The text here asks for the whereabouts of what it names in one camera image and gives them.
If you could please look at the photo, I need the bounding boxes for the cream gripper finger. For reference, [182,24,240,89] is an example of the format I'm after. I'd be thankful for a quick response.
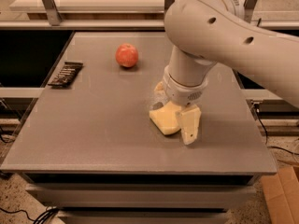
[150,81,169,110]
[176,105,201,146]

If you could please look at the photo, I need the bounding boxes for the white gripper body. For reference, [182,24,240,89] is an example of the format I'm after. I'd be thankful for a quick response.
[162,66,208,106]

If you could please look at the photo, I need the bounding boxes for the yellow wavy sponge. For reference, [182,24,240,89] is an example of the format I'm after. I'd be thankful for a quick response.
[149,101,182,135]

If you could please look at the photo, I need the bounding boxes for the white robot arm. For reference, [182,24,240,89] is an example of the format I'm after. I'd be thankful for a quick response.
[149,0,299,145]

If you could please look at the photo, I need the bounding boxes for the red apple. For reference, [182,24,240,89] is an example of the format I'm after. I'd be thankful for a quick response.
[115,43,138,68]

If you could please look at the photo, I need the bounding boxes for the black ridged snack bar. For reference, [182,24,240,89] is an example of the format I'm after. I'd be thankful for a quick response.
[48,62,83,88]

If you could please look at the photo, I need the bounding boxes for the brown cardboard box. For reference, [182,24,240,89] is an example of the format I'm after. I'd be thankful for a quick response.
[261,166,299,224]

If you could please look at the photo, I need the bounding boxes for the grey table drawer cabinet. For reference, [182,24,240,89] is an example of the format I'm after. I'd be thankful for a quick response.
[26,173,255,224]

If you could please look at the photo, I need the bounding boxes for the black cable at right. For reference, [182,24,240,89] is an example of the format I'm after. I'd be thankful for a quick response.
[249,101,299,157]

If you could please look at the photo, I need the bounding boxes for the metal window frame rail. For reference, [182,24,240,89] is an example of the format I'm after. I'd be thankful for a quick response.
[0,0,299,31]

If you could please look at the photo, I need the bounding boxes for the black floor cables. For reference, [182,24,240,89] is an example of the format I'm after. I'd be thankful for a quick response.
[0,206,60,224]

